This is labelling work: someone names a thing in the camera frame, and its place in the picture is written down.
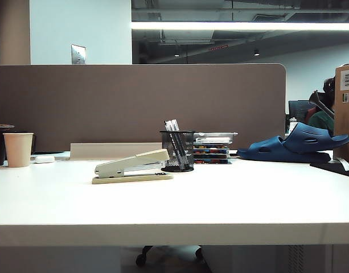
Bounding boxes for navy blue leaning slipper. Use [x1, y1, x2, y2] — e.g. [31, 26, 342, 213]
[285, 122, 349, 155]

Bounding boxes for paper-wrapped green straw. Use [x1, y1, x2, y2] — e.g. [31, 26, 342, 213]
[336, 157, 349, 172]

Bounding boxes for tall brown cardboard box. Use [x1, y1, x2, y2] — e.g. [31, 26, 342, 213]
[333, 64, 349, 160]

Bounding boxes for navy blue flat-lying slipper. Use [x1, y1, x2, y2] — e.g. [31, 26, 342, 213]
[236, 135, 333, 164]

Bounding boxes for pens in cup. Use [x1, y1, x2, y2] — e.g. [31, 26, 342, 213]
[163, 120, 187, 169]

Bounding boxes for long ceiling light strip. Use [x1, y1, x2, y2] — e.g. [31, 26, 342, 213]
[130, 21, 349, 31]

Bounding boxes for beige desk stapler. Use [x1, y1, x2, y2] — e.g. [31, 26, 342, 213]
[91, 148, 175, 185]

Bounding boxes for brown desk partition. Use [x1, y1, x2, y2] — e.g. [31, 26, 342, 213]
[0, 63, 287, 153]

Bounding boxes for colourful flat card box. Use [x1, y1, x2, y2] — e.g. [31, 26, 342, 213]
[193, 149, 229, 155]
[194, 154, 231, 160]
[194, 143, 230, 151]
[193, 158, 230, 165]

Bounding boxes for black mouse pad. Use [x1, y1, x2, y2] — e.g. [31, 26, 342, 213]
[310, 160, 349, 179]

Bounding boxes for person in green shirt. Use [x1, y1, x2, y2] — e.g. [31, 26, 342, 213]
[308, 77, 338, 137]

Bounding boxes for beige paper cup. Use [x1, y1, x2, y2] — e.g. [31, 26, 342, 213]
[2, 132, 35, 168]

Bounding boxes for black mesh pen holder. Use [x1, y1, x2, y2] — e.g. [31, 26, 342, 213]
[159, 130, 196, 173]

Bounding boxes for metal wall switch plate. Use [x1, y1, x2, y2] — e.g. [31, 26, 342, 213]
[71, 44, 88, 65]

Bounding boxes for white earbuds case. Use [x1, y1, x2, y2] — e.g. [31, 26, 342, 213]
[34, 154, 56, 164]

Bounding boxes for black clear-capped pen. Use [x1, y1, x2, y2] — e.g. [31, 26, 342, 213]
[170, 119, 192, 168]

